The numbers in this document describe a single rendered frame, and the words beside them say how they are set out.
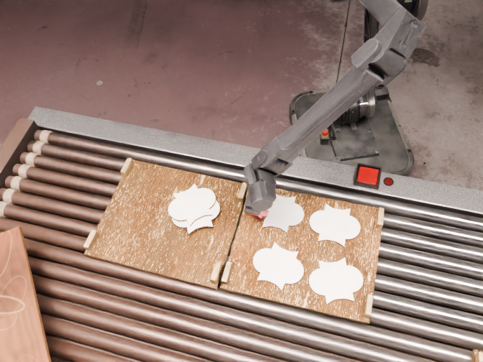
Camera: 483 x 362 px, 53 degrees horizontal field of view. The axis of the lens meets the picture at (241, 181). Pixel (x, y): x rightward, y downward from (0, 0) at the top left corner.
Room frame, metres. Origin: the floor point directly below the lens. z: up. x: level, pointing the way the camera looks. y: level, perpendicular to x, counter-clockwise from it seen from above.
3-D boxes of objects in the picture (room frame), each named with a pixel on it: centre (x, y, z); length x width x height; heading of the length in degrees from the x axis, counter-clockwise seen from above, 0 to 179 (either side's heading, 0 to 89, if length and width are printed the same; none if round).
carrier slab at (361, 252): (0.56, -0.16, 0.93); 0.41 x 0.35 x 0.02; 69
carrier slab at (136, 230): (0.71, 0.23, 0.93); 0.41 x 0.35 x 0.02; 68
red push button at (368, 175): (0.78, -0.40, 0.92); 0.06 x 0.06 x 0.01; 69
